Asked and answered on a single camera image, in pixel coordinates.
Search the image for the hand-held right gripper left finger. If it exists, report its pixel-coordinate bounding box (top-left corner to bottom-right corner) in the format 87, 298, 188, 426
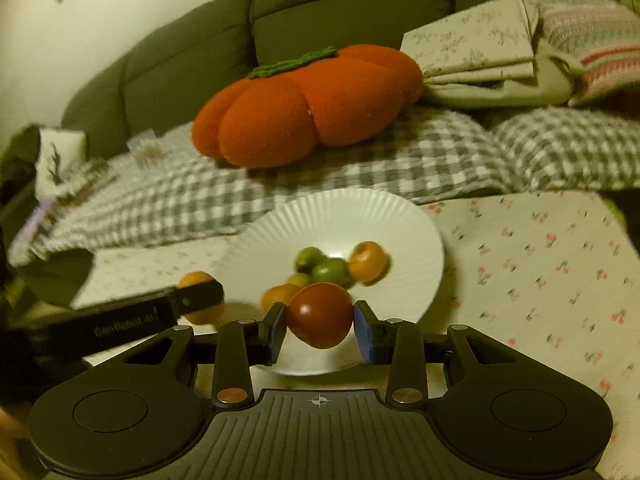
120, 302, 287, 408

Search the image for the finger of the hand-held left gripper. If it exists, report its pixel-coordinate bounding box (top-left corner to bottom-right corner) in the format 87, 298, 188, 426
160, 280, 225, 321

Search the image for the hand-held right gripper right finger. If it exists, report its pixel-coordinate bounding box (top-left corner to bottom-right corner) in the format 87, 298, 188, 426
353, 300, 521, 406

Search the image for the orange tomato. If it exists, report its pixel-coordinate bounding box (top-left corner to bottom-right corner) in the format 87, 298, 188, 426
348, 241, 391, 285
177, 271, 227, 326
261, 283, 303, 317

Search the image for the red tomato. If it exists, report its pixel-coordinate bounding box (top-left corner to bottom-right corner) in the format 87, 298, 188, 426
286, 283, 354, 350

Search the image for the green tomato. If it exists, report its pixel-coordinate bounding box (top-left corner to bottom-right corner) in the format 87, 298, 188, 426
311, 257, 353, 286
294, 246, 326, 273

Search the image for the white ribbed plate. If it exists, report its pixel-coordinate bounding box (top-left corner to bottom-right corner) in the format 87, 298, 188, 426
216, 189, 446, 377

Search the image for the grey checked sofa cover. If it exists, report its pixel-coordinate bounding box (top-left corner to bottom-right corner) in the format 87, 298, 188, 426
10, 107, 516, 266
490, 107, 640, 193

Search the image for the purple patterned cloth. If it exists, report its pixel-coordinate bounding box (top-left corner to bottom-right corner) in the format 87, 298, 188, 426
20, 157, 121, 241

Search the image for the small white fluffy item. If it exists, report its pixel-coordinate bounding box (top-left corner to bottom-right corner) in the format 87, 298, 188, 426
127, 132, 163, 166

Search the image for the cherry print tablecloth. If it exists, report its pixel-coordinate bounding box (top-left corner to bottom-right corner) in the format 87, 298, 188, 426
82, 192, 640, 480

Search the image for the white embroidered pillow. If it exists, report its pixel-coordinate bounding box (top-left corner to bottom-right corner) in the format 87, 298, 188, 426
34, 127, 87, 196

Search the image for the dark clothing pile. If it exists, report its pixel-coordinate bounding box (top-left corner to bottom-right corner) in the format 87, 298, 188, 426
0, 125, 43, 221

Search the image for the orange pumpkin plush cushion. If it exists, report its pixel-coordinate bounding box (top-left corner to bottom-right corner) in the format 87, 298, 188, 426
191, 45, 425, 170

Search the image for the olive green sofa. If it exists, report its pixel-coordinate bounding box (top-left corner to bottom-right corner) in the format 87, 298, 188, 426
0, 0, 640, 311

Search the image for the folded floral bed sheet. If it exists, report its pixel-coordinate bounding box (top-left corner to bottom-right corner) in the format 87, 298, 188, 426
400, 0, 576, 110

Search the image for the striped pillow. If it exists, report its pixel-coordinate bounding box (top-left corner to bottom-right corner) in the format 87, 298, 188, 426
502, 0, 640, 107

